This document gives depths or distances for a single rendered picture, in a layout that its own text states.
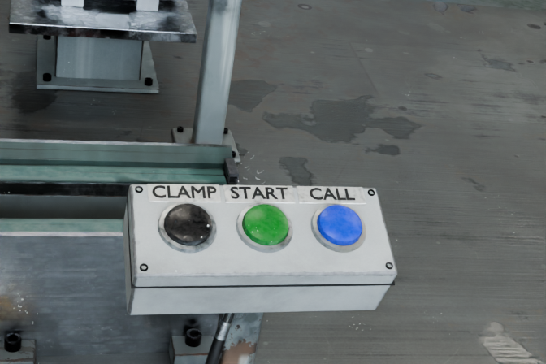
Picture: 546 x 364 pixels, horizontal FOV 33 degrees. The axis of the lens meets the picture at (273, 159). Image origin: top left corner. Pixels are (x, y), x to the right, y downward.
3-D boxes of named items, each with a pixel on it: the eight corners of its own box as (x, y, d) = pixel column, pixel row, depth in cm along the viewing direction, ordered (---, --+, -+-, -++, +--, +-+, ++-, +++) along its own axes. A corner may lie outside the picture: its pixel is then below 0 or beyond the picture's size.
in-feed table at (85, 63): (7, 106, 122) (8, 22, 116) (14, 23, 144) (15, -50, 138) (188, 112, 128) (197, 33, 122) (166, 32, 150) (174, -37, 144)
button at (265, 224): (241, 256, 59) (247, 240, 57) (236, 217, 61) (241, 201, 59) (287, 256, 60) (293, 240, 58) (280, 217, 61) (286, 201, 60)
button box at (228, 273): (125, 317, 59) (133, 275, 55) (121, 224, 63) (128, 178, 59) (377, 312, 63) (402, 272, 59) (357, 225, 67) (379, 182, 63)
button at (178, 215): (163, 256, 58) (166, 240, 56) (160, 216, 59) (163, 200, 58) (210, 256, 58) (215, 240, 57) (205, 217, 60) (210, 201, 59)
